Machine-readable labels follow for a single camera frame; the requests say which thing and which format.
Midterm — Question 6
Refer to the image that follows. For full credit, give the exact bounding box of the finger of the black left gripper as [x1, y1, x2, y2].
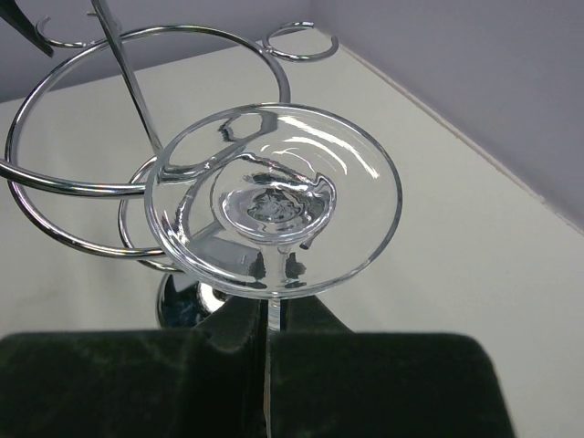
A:
[0, 0, 54, 57]

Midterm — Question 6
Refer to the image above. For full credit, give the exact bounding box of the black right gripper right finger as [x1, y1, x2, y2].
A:
[270, 297, 516, 437]

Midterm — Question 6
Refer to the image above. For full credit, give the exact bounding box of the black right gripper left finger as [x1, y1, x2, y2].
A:
[1, 298, 266, 437]

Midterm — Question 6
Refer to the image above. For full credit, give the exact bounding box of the chrome wine glass rack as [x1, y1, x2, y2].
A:
[0, 0, 339, 329]

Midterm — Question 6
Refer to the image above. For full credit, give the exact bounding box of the clear wine glass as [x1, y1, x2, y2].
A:
[144, 103, 402, 332]

